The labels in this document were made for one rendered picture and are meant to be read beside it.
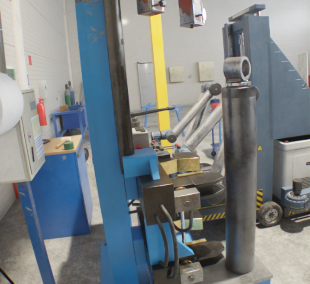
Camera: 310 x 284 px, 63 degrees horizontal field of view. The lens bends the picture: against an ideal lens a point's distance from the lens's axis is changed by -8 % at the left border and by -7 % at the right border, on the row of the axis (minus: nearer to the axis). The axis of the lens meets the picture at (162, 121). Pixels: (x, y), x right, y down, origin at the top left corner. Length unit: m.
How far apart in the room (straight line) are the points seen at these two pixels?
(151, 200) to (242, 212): 0.76
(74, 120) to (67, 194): 5.70
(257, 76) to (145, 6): 1.45
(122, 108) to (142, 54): 11.07
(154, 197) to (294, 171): 1.87
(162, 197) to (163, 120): 2.95
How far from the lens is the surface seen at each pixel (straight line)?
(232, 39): 3.13
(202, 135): 2.40
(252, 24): 2.60
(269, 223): 2.95
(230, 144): 1.71
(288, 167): 2.84
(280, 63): 2.71
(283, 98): 2.74
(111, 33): 1.37
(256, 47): 2.59
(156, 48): 4.14
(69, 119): 8.45
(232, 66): 1.66
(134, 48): 12.38
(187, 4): 1.75
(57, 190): 2.88
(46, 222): 3.06
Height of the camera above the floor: 1.58
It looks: 10 degrees down
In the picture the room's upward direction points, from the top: 5 degrees counter-clockwise
